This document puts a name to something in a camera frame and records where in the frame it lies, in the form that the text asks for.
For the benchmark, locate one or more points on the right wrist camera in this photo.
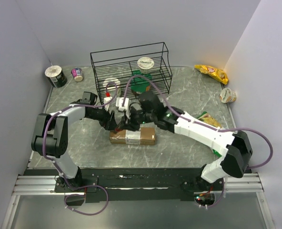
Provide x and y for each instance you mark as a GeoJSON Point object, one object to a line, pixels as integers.
{"type": "Point", "coordinates": [123, 106]}

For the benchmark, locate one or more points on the Chobani yogurt cup right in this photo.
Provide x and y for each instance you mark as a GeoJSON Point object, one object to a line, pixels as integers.
{"type": "Point", "coordinates": [227, 96]}

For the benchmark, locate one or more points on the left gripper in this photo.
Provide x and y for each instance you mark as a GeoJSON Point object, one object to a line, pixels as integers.
{"type": "Point", "coordinates": [108, 122]}

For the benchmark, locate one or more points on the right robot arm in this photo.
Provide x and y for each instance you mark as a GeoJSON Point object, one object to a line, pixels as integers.
{"type": "Point", "coordinates": [234, 148]}

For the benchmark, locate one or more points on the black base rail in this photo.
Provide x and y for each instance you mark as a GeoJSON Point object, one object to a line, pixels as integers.
{"type": "Point", "coordinates": [129, 184]}

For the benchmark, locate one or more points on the green cassava chips bag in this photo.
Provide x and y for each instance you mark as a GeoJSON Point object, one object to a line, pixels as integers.
{"type": "Point", "coordinates": [208, 119]}

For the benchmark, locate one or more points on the yellow Lays chips bag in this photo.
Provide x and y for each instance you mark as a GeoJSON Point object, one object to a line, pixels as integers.
{"type": "Point", "coordinates": [217, 74]}

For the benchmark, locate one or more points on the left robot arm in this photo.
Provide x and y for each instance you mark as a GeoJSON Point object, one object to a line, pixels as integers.
{"type": "Point", "coordinates": [50, 136]}

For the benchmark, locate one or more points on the brown cardboard express box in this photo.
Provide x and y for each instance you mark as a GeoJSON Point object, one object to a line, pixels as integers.
{"type": "Point", "coordinates": [144, 136]}

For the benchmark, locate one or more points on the purple yogurt cup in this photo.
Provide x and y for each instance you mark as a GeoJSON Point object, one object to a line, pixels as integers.
{"type": "Point", "coordinates": [77, 74]}

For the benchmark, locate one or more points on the black can white lid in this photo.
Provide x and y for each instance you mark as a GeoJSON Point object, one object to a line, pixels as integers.
{"type": "Point", "coordinates": [56, 76]}

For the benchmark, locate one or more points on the Chobani yogurt cup in rack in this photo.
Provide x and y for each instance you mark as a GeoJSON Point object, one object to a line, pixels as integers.
{"type": "Point", "coordinates": [145, 65]}

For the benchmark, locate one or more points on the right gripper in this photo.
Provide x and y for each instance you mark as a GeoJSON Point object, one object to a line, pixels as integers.
{"type": "Point", "coordinates": [125, 126]}

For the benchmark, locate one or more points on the black wire rack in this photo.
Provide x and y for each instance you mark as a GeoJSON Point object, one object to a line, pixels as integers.
{"type": "Point", "coordinates": [120, 65]}

